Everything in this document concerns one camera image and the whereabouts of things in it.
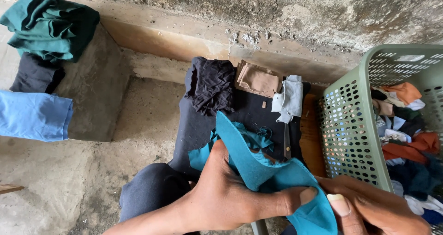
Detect scissors with dark handles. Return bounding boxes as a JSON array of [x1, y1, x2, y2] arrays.
[[283, 122, 292, 160]]

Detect dark green cloth bundle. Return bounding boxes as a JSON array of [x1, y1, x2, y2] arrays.
[[0, 0, 100, 63]]

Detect person's left hand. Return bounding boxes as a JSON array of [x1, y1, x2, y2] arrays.
[[176, 140, 318, 234]]

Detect black crumpled cloth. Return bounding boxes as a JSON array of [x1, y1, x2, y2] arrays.
[[184, 57, 236, 117]]

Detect tan folded cloth pieces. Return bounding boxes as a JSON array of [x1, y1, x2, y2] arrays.
[[234, 59, 284, 99]]

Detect wooden stool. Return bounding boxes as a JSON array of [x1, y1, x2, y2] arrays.
[[299, 84, 328, 179]]

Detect person's dark trouser leg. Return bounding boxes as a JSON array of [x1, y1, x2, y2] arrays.
[[119, 163, 195, 224]]

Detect teal felt cloth strip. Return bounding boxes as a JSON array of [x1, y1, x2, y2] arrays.
[[215, 111, 338, 235]]

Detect dark navy cloth cover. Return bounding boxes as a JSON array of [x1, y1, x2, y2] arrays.
[[168, 57, 311, 181]]

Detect wooden stick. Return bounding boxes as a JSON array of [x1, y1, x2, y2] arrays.
[[0, 184, 25, 195]]

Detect green perforated plastic basket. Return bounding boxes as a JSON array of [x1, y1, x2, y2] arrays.
[[316, 44, 443, 235]]

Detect teal thin cloth scrap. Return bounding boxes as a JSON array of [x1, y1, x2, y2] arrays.
[[188, 122, 275, 172]]

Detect black folded cloth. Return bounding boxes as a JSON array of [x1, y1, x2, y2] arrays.
[[10, 52, 66, 94]]

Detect heap of mixed cloth scraps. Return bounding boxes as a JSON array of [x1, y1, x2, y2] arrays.
[[370, 82, 443, 226]]

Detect light blue cloth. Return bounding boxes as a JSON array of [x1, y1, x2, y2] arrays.
[[0, 90, 74, 143]]

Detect pale grey cloth piece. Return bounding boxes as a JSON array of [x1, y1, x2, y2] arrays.
[[271, 75, 304, 124]]

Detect grey stool leg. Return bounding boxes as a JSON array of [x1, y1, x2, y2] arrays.
[[251, 219, 270, 235]]

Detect person's right hand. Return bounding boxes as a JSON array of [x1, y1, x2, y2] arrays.
[[316, 175, 432, 235]]

